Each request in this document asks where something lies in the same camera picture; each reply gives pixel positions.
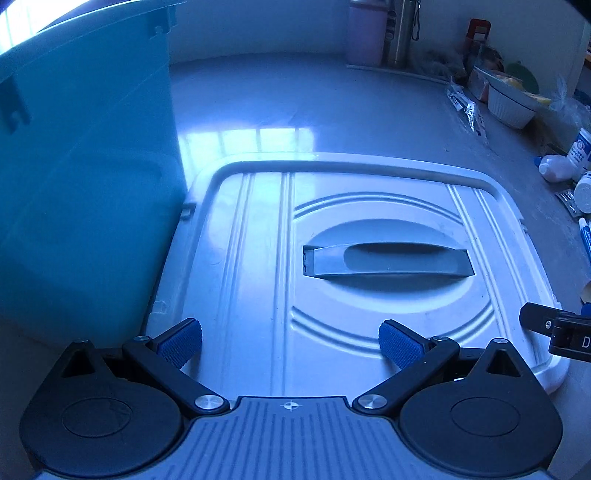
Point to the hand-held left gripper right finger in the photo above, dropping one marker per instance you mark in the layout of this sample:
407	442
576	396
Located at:
400	345

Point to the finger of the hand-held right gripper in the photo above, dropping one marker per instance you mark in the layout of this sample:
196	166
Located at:
536	318

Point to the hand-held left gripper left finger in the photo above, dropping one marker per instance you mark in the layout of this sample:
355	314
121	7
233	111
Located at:
181	344

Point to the white plastic bin lid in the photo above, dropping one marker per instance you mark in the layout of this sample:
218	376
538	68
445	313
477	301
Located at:
369	221

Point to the teal plastic storage bin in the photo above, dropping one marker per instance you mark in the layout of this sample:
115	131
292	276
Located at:
87	184

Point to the white and blue tube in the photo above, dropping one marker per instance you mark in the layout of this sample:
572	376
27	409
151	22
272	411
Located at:
585	237

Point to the white round jar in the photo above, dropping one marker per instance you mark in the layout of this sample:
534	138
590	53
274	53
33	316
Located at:
584	193

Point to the small white bottle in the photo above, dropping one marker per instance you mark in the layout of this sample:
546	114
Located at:
556	168

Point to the white medicine bottle blue label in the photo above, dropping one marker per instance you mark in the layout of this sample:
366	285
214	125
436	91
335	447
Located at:
581	150

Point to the clear plastic bag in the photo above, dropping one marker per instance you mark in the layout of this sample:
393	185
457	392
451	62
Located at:
570	110

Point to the white ribbed bowl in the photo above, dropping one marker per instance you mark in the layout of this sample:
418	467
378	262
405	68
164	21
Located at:
510	108

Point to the silver sachet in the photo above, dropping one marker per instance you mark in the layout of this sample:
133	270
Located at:
464	104

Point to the green round lid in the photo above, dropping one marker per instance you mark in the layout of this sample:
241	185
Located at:
524	76

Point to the red package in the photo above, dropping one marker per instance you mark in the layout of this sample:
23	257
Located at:
479	37

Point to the steel thermos flask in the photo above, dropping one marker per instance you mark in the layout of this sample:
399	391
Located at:
402	32

